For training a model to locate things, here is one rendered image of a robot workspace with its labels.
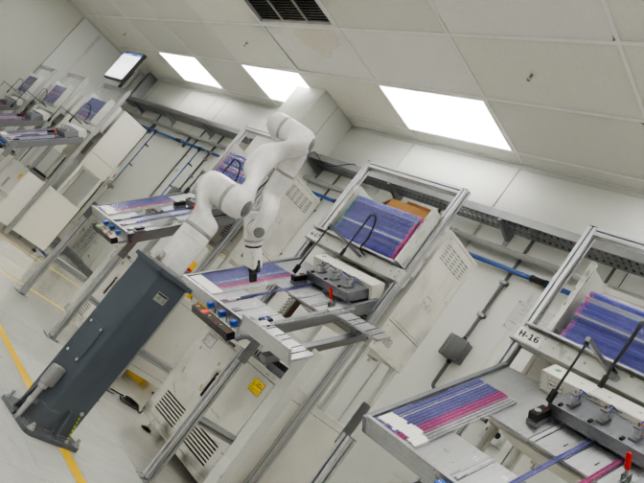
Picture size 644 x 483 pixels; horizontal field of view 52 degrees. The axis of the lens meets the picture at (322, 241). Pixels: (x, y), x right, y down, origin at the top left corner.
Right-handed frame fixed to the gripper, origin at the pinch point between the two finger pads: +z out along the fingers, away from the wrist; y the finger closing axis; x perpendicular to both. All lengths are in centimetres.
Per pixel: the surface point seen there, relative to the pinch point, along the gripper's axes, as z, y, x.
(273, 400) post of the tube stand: 30, 50, -19
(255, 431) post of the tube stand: 40, 52, -28
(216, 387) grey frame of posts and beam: 34, 25, -31
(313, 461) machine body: 94, 21, 23
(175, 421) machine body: 76, -21, -30
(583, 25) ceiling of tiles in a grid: -114, 23, 183
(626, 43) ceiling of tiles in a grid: -106, 44, 190
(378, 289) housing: 11, 19, 58
